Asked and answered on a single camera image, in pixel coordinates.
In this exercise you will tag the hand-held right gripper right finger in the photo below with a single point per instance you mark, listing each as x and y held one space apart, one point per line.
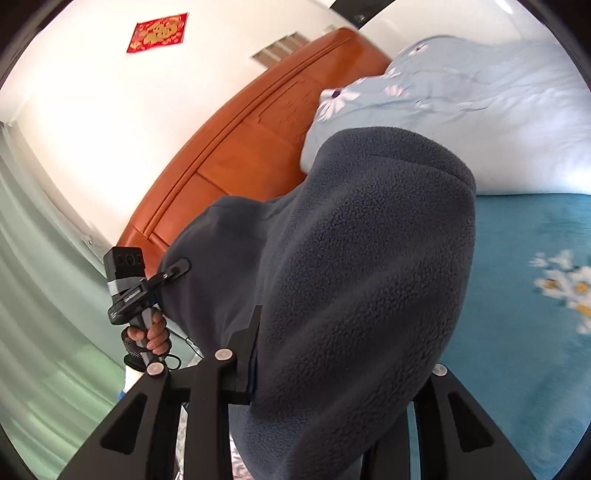
443 415

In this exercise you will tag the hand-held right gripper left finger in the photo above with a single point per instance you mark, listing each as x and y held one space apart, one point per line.
244 341

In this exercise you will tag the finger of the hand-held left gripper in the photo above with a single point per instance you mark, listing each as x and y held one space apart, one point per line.
175 269

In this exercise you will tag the blue-grey fleece garment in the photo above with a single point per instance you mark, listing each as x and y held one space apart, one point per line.
346 277

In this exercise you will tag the person's left hand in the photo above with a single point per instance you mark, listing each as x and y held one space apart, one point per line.
157 337

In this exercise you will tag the pale green curtain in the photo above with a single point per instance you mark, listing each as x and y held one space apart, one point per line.
37 277

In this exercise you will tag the teal floral bedsheet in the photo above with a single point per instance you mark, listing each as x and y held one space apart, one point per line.
508 346

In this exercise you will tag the brown wooden headboard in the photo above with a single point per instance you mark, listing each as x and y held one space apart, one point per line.
240 152

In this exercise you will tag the light blue floral quilt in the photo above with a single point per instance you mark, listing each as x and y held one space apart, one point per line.
485 115

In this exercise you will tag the white wardrobe with black stripe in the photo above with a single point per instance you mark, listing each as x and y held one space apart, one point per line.
415 21

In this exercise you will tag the red and gold wall decoration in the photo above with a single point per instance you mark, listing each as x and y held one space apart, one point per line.
157 32

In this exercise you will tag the wall air vent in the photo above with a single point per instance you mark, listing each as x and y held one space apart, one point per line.
278 48

